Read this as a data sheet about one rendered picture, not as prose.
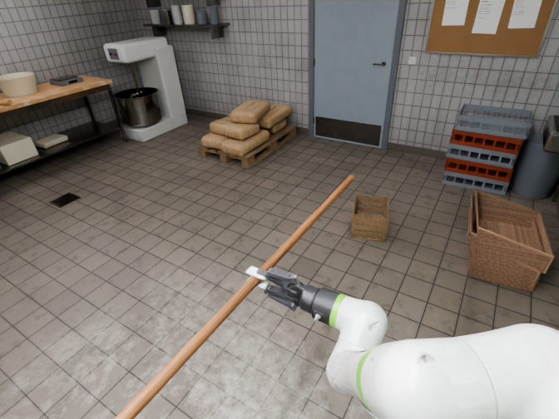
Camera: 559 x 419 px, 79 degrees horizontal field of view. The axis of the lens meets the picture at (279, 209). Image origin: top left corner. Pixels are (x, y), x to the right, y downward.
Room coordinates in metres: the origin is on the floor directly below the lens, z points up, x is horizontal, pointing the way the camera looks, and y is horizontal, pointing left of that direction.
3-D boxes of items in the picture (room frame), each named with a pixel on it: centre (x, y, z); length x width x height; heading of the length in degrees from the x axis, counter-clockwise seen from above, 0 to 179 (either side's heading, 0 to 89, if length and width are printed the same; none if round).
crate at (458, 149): (3.19, -2.12, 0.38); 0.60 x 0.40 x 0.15; 54
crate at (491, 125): (3.17, -2.13, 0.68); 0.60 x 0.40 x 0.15; 56
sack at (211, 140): (4.37, 0.68, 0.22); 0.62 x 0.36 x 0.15; 151
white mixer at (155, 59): (5.38, 1.94, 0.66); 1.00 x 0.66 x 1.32; 146
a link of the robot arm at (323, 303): (0.63, -0.11, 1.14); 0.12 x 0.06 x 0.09; 147
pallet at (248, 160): (4.51, 0.35, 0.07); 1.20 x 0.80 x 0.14; 146
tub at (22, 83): (4.45, 3.14, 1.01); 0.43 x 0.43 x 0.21
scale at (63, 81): (4.91, 2.79, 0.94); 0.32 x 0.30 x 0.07; 56
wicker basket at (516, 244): (1.94, -1.66, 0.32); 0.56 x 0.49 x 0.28; 154
